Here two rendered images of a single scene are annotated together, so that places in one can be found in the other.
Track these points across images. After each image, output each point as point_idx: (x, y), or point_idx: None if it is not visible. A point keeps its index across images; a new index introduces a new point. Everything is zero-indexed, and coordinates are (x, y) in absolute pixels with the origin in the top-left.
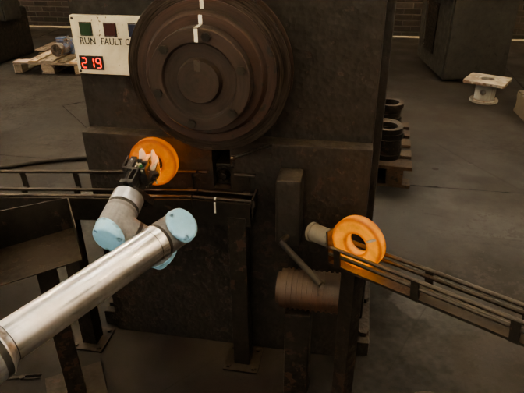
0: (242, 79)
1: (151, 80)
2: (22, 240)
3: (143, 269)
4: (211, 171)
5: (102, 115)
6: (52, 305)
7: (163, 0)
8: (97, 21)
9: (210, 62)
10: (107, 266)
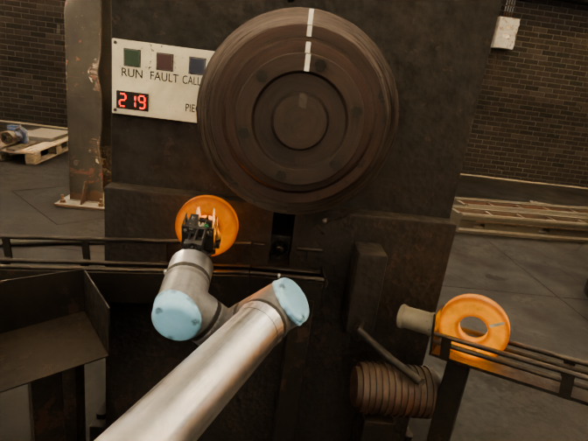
0: (356, 122)
1: (237, 115)
2: (8, 329)
3: (257, 365)
4: (268, 244)
5: (132, 169)
6: (152, 437)
7: (259, 22)
8: (150, 50)
9: (318, 99)
10: (220, 360)
